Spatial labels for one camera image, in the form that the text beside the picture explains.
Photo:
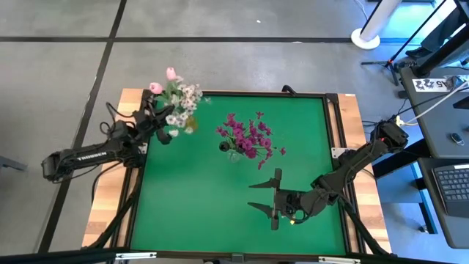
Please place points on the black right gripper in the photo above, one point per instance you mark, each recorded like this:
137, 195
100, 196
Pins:
289, 203

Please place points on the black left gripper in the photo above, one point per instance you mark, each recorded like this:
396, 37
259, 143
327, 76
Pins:
148, 119

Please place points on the white veined flower spray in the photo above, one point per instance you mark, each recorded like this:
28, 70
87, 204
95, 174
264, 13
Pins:
185, 100

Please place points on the pink tulip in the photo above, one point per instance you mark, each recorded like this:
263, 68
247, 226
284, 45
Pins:
156, 88
171, 73

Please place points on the purple flower spray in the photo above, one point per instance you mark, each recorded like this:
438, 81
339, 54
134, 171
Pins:
243, 139

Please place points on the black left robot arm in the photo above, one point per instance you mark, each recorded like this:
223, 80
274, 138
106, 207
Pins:
91, 155

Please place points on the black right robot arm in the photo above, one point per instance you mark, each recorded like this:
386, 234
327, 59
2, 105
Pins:
359, 155

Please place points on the yellow glass vase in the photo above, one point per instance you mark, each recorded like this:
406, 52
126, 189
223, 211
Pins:
191, 125

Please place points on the clear glass vase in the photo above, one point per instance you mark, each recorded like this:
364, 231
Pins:
233, 157

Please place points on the silver corner plate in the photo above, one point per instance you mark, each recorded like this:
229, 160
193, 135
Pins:
339, 152
143, 148

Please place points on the green table mat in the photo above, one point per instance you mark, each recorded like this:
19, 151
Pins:
205, 205

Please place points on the small black round object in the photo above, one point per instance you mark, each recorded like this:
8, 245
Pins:
224, 146

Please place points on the dark desk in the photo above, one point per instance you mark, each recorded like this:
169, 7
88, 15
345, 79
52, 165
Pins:
428, 205

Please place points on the black tripod stand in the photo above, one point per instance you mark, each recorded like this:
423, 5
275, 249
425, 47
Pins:
392, 63

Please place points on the grey desk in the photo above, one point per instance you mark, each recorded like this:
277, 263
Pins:
436, 117

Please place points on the white paper label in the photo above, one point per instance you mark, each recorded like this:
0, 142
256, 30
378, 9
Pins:
428, 85

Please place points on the black computer mouse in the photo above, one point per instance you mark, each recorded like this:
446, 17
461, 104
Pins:
457, 138

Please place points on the thick black beam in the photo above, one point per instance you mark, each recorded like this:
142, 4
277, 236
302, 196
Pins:
439, 55

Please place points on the silver metal bracket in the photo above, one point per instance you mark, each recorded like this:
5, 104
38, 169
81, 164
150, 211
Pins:
135, 255
339, 260

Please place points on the black table frame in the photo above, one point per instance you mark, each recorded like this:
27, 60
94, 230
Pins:
331, 117

